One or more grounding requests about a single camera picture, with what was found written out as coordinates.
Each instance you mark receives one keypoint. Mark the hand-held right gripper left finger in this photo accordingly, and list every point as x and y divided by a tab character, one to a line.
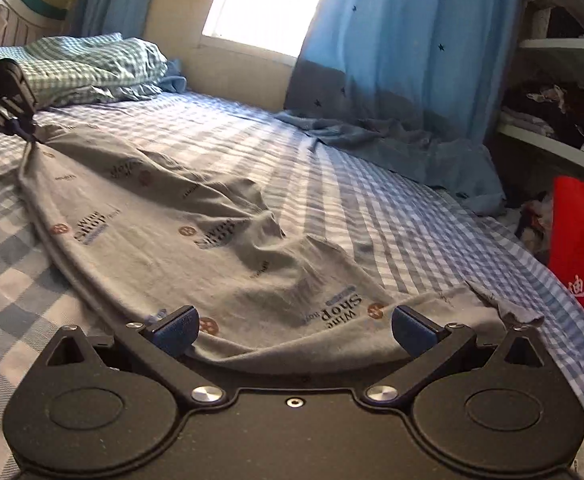
174	332

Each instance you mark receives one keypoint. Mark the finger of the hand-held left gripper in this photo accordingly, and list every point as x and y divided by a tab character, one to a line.
21	129

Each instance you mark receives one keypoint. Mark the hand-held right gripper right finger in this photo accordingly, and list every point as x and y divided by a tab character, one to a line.
414	334

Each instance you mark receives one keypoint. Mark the grey printed pants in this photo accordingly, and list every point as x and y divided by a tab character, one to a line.
181	240

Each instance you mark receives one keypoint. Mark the green checked quilt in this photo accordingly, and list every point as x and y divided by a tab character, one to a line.
86	67

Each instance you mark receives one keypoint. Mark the blue checkered bed sheet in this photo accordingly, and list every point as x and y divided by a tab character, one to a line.
352	200

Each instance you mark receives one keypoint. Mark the light blue cloth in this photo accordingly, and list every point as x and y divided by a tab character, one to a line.
175	76

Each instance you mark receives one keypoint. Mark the crumpled plastic bags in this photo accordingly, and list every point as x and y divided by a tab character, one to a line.
534	222

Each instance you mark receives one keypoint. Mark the red bag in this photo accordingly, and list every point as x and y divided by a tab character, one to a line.
582	240

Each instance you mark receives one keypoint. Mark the folded grey clothes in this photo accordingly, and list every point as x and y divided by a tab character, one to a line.
522	122

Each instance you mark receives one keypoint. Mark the pile of dark clothes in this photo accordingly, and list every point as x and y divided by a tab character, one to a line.
557	110

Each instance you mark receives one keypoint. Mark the window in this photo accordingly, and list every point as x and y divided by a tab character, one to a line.
267	2

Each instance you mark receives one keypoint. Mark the blue star curtain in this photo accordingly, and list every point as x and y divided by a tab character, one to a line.
402	45

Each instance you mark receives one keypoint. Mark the white shelf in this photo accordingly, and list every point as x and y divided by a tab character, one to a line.
567	50

